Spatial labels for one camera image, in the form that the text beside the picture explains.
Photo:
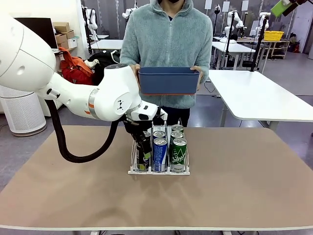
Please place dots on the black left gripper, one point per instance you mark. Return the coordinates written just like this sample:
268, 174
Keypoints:
137, 128

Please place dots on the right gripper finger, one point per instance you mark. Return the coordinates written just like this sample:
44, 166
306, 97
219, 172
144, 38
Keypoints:
292, 7
280, 8

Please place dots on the blue bin with orange trim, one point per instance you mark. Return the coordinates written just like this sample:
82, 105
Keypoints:
168, 82

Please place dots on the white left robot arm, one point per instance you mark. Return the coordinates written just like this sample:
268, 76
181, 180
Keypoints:
115, 85

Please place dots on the person's right forearm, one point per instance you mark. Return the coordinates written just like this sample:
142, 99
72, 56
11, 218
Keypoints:
127, 56

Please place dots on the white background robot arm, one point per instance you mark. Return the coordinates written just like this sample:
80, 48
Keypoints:
127, 12
265, 24
231, 17
94, 24

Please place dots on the person's left forearm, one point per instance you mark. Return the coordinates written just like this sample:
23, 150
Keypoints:
206, 61

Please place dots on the person's right hand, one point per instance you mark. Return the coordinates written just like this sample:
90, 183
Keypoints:
136, 71

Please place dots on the person's left hand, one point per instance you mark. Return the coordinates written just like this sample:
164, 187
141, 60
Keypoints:
201, 76

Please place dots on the blue Pocari Sweat can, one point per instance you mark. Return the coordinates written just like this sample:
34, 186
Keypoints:
159, 134
160, 154

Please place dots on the yellow plastic crate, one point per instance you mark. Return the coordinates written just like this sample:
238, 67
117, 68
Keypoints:
274, 36

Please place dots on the wooden shelf table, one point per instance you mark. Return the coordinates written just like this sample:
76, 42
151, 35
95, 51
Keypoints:
276, 42

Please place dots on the white can rack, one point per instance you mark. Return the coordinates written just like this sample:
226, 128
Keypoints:
171, 173

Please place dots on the red fire extinguisher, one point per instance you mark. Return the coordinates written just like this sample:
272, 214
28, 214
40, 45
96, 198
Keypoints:
296, 46

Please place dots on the black tripod stand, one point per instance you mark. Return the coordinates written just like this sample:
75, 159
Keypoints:
258, 46

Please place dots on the white background table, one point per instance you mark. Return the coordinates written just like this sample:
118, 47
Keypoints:
234, 47
105, 44

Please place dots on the black stand pole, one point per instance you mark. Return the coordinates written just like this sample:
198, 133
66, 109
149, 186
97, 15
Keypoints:
228, 44

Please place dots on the black jacket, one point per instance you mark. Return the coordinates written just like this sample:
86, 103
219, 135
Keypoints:
102, 58

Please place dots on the orange jacket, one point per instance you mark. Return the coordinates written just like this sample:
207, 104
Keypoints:
75, 66

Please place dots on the person in teal fleece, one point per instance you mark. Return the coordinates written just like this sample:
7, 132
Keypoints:
168, 41

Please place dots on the white storage box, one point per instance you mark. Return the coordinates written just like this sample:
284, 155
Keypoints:
72, 43

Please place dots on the white cylindrical air purifier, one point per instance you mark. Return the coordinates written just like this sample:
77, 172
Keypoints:
22, 115

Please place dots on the brown cardboard box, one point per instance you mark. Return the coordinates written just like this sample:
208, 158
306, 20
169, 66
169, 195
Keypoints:
70, 34
61, 38
64, 45
61, 26

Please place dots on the black computer monitor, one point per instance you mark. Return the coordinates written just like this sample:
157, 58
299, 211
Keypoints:
41, 27

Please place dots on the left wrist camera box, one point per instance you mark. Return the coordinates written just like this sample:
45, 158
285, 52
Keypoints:
146, 113

